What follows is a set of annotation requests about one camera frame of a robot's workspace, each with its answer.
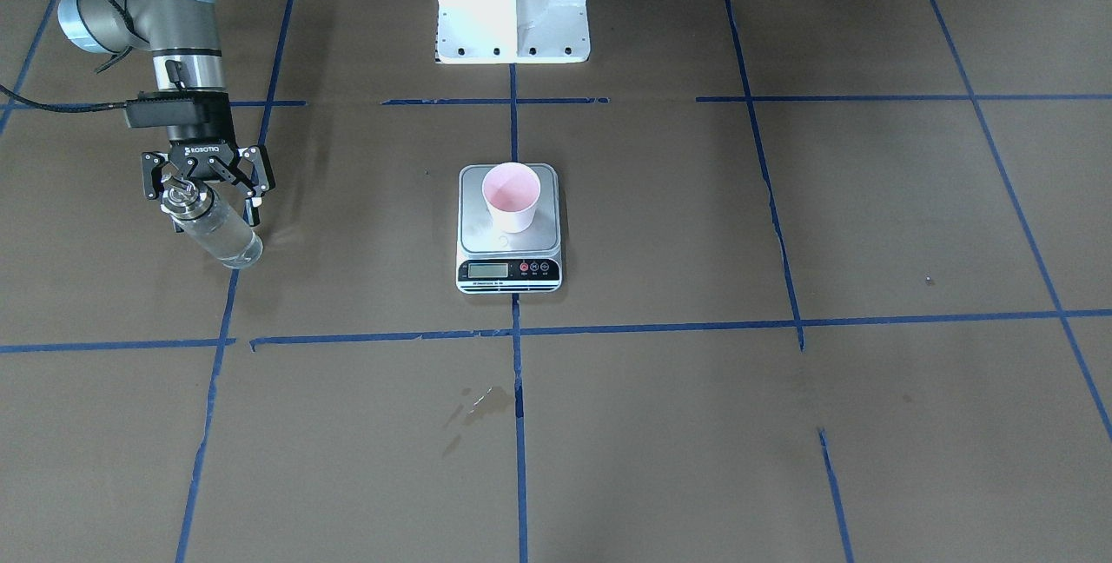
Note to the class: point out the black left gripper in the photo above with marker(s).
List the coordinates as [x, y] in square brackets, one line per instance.
[202, 152]

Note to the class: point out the pink plastic cup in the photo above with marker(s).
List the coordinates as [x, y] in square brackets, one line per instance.
[511, 192]

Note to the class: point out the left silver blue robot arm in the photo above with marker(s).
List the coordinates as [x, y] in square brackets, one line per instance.
[181, 36]

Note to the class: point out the silver digital kitchen scale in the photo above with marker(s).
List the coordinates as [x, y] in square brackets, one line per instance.
[492, 262]

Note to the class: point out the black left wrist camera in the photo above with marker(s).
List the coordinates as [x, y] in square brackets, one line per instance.
[166, 109]

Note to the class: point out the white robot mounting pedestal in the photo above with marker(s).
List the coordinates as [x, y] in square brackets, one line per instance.
[512, 32]

